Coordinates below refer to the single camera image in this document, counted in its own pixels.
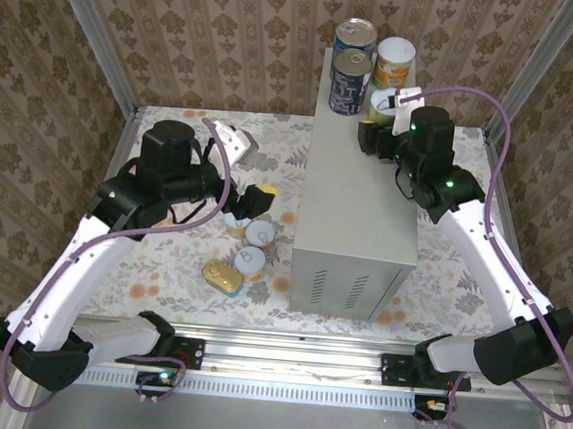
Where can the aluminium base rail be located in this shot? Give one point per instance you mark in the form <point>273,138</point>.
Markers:
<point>294,361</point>

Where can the small green label can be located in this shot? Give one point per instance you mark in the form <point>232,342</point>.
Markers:
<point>378,107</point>

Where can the tall dark navy can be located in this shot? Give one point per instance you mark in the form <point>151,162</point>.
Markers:
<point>347,89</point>

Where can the small orange fruit label can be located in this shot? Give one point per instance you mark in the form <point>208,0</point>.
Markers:
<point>260,235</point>

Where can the tall blue food can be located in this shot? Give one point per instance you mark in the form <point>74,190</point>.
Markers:
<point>355,35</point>

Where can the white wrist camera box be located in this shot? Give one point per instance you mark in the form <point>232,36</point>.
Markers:
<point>230,142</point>
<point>406,109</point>

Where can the aluminium frame post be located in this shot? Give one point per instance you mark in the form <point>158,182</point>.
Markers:
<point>95,47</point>
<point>530,70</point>

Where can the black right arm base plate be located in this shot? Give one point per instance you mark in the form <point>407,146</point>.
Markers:
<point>393,372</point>

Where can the small electronics board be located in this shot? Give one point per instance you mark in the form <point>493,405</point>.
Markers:
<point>433,405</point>
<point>162,378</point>

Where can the small yellow pineapple can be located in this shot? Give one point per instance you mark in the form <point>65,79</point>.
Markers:
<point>250,261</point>
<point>237,228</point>

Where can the floral tablecloth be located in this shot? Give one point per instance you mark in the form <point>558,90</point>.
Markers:
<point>186,276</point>

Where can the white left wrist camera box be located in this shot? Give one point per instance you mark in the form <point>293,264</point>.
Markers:
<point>230,142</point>

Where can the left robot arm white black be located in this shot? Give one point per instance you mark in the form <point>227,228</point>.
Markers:
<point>70,276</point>

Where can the gold rectangular sardine tin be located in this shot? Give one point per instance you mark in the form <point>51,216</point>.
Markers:
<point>221,276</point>

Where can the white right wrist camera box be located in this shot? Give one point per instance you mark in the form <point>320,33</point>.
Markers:
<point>406,109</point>

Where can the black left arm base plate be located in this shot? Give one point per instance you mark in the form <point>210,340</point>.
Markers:
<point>194,352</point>

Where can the grey metal cabinet counter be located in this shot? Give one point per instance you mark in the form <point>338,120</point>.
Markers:
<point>359,181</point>

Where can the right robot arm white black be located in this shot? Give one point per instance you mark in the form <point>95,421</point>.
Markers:
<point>493,263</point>

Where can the orange can with white lid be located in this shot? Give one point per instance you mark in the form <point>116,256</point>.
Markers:
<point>394,63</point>

